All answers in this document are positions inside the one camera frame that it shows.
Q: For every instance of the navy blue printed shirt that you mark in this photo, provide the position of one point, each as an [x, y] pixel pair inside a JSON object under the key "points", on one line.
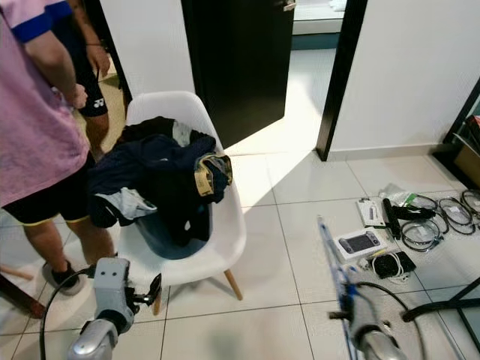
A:
{"points": [[150, 161]]}

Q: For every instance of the blue plastic hanger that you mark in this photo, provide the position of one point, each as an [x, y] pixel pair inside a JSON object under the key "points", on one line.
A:
{"points": [[334, 259]]}

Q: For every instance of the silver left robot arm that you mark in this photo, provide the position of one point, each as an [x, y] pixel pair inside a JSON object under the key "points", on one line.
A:
{"points": [[94, 341]]}

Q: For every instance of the blue denim jeans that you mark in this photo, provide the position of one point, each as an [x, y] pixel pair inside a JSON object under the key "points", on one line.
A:
{"points": [[165, 240]]}

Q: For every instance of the white chair wooden legs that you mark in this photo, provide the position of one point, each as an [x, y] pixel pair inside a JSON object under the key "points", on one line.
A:
{"points": [[229, 225]]}

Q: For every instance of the dark brown table leg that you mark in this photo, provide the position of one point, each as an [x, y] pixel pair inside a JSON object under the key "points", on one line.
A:
{"points": [[22, 296]]}

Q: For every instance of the person in pink shirt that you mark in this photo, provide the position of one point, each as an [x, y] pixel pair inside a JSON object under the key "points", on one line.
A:
{"points": [[30, 112]]}

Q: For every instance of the white adapter package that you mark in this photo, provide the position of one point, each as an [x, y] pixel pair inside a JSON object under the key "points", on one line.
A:
{"points": [[370, 212]]}

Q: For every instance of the black metal clothes rack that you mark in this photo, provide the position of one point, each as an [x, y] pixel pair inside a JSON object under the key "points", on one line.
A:
{"points": [[442, 298]]}

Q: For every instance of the red black product box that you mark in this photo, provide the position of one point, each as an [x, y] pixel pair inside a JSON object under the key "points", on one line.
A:
{"points": [[472, 131]]}

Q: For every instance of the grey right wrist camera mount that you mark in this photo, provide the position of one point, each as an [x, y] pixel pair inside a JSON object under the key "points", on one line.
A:
{"points": [[367, 315]]}

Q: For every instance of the black door frame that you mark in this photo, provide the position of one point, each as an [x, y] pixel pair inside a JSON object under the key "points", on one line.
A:
{"points": [[341, 75]]}

